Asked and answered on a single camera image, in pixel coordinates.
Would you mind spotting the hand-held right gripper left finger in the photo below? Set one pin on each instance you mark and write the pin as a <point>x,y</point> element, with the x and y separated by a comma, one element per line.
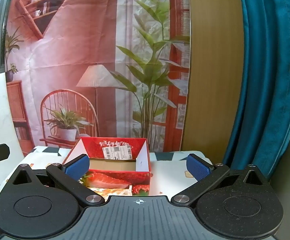
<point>76,167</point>

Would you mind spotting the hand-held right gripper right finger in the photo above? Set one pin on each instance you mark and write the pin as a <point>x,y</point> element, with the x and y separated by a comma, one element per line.
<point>198,167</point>

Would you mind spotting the red strawberry print box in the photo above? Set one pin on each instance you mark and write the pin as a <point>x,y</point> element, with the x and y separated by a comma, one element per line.
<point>117,176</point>

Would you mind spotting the orange snack packet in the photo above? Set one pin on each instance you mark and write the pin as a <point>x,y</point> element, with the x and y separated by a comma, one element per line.
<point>115,192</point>

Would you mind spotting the printed tablecloth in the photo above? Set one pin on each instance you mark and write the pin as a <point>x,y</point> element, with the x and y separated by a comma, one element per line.
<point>167,180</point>

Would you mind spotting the wooden panel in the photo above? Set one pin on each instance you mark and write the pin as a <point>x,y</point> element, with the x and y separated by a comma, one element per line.
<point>215,80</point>

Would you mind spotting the teal curtain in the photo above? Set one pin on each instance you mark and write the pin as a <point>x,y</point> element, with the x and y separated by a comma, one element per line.
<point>267,80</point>

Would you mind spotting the printed room scene wall poster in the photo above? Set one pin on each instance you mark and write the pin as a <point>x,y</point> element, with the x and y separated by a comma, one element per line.
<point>85,42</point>

